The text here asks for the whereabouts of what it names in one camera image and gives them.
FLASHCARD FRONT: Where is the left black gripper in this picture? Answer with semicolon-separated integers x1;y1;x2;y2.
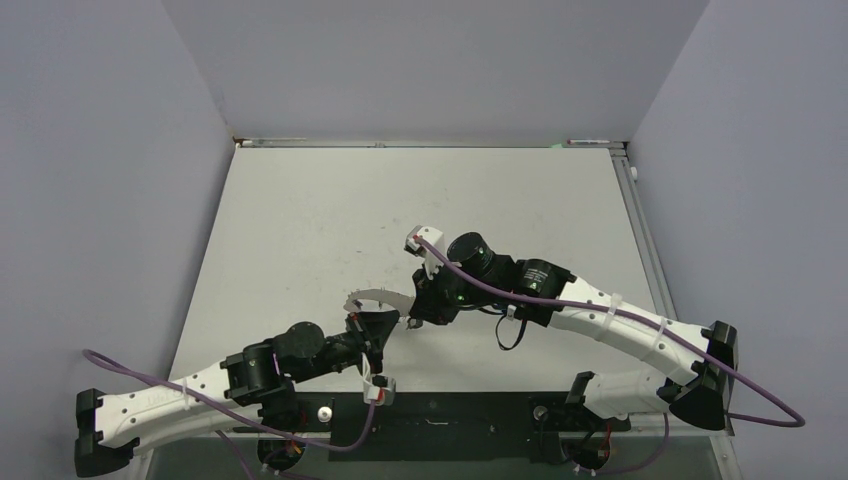
291;309;399;383

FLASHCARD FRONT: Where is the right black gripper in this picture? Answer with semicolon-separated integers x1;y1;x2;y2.
411;254;497;326

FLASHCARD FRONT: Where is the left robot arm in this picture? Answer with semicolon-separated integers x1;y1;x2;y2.
74;310;401;478

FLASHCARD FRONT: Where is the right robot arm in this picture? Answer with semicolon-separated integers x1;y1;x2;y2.
404;227;738;431

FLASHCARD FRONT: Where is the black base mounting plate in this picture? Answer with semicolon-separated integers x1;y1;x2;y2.
258;392;631;463

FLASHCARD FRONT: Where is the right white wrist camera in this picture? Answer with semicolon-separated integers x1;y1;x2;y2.
404;225;444;280

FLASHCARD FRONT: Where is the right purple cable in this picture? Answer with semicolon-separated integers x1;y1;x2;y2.
411;235;808;475

